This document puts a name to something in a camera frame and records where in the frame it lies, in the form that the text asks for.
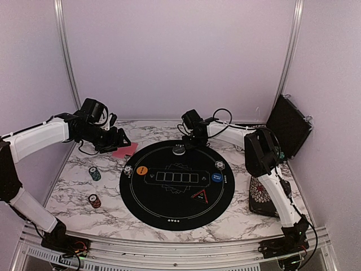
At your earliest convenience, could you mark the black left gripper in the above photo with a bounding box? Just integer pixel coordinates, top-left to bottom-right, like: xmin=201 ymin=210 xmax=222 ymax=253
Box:
xmin=78 ymin=124 xmax=130 ymax=154

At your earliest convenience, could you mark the black dealer button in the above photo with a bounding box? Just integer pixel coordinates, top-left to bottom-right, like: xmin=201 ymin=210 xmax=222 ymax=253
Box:
xmin=172 ymin=145 xmax=186 ymax=156

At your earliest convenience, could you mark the grey chip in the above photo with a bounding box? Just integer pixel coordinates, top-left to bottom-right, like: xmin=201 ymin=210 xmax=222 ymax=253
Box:
xmin=215 ymin=161 xmax=226 ymax=171
xmin=123 ymin=165 xmax=133 ymax=176

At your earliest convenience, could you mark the blue small blind button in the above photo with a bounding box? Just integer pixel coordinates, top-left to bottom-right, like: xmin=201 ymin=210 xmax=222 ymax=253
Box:
xmin=212 ymin=173 xmax=223 ymax=183

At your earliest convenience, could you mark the red triangle all-in marker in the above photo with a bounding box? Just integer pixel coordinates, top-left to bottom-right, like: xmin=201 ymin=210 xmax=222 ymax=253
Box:
xmin=191 ymin=189 xmax=209 ymax=204

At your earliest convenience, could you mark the orange big blind button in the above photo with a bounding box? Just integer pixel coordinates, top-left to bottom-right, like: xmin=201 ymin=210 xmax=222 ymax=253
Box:
xmin=136 ymin=166 xmax=148 ymax=176

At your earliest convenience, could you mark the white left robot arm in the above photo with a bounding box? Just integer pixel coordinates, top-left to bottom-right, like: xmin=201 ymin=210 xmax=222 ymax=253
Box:
xmin=1 ymin=98 xmax=131 ymax=251

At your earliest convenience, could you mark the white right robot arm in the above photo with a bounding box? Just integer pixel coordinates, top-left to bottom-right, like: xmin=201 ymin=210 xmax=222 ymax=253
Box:
xmin=182 ymin=110 xmax=309 ymax=253

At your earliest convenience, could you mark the red playing card deck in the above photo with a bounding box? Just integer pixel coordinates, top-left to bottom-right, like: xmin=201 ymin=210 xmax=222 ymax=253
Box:
xmin=112 ymin=142 xmax=138 ymax=159

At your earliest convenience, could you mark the green poker chip stack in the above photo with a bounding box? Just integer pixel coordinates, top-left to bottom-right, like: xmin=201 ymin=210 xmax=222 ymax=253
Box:
xmin=89 ymin=167 xmax=101 ymax=181

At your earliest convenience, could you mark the round black poker mat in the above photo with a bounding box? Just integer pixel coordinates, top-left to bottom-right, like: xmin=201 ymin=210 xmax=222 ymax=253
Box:
xmin=120 ymin=140 xmax=235 ymax=231

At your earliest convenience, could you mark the red poker chip stack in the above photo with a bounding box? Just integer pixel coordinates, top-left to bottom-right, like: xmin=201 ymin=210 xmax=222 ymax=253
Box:
xmin=88 ymin=194 xmax=102 ymax=209

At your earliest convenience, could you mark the floral patterned pouch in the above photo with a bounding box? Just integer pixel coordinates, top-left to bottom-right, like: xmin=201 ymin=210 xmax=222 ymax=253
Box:
xmin=249 ymin=176 xmax=279 ymax=217

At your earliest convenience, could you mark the black poker chip case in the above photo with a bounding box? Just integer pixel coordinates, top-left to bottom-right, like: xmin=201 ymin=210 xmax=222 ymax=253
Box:
xmin=266 ymin=95 xmax=313 ymax=160

